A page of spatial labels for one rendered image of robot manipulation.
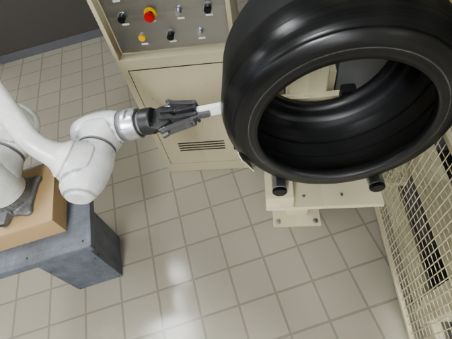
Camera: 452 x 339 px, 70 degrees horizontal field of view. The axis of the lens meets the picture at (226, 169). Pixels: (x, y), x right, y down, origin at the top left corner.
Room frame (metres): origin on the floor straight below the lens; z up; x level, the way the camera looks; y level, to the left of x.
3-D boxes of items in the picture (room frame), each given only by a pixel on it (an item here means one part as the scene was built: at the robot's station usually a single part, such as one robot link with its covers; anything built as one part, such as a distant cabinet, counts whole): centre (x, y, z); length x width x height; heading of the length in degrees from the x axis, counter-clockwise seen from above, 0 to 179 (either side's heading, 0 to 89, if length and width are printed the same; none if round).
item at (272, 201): (0.66, -0.18, 0.83); 0.36 x 0.09 x 0.06; 168
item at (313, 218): (0.88, -0.35, 0.01); 0.27 x 0.27 x 0.02; 78
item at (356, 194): (0.63, -0.32, 0.80); 0.37 x 0.36 x 0.02; 78
